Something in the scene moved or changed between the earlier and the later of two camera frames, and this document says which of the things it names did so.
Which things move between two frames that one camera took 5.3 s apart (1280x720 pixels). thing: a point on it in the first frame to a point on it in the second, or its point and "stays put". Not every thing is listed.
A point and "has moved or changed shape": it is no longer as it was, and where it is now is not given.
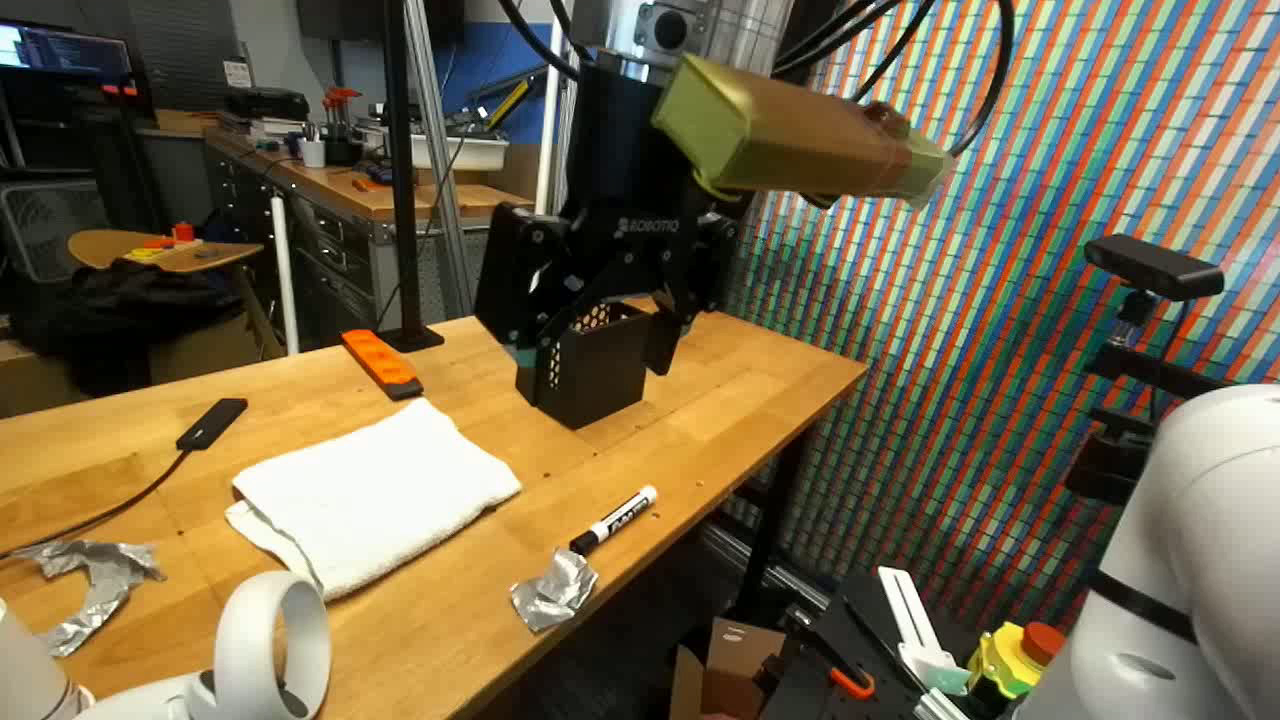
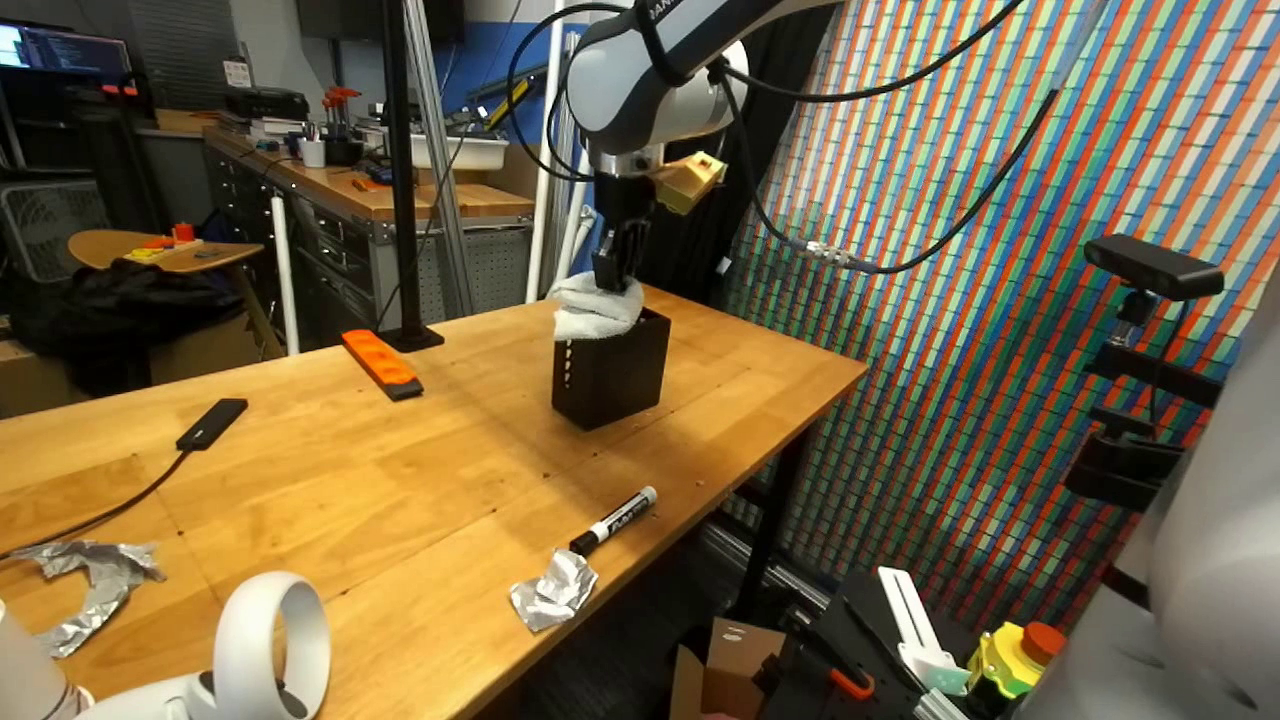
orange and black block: x=389 y=365 stays put
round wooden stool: x=178 y=255 stays put
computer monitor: x=66 y=52 stays put
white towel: x=344 y=509 has moved or changed shape
